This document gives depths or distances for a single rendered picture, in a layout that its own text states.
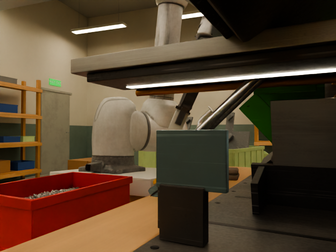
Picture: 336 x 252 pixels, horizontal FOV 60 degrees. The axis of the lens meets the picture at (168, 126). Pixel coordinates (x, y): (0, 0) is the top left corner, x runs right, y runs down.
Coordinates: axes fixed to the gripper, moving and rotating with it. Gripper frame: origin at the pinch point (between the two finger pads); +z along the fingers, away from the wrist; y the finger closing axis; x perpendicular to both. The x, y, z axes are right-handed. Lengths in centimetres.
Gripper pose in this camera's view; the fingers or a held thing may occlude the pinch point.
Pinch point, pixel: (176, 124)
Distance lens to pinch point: 67.5
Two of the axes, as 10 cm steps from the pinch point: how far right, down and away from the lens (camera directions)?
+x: 9.1, 4.0, 0.6
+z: -4.0, 9.2, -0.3
